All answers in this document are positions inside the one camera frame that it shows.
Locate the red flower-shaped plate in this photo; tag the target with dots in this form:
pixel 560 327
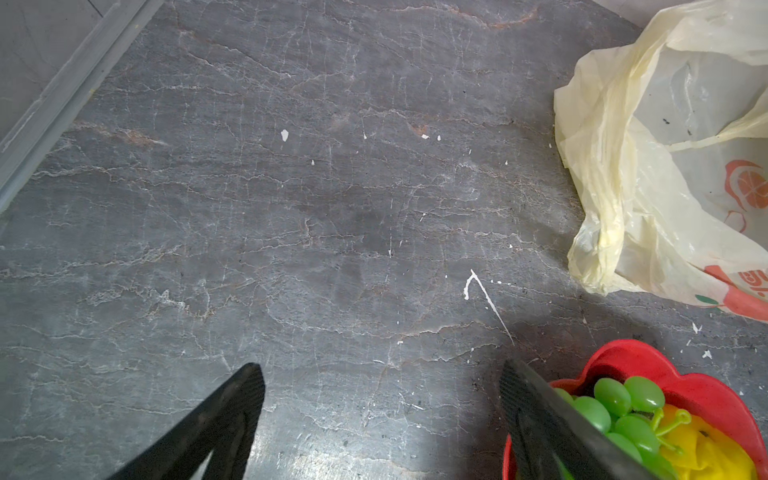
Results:
pixel 699 394

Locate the aluminium frame rail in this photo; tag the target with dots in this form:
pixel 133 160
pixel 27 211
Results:
pixel 54 56

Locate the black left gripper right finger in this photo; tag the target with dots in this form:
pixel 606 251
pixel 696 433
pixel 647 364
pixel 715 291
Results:
pixel 549 436

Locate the yellow fake lemon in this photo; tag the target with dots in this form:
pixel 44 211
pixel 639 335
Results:
pixel 707 453

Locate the cream printed plastic bag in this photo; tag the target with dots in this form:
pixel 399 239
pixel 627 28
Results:
pixel 666 142

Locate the green fake grape bunch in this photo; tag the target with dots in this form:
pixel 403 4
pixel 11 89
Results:
pixel 629 413

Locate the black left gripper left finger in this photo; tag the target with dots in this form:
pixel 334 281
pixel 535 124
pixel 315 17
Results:
pixel 219 432

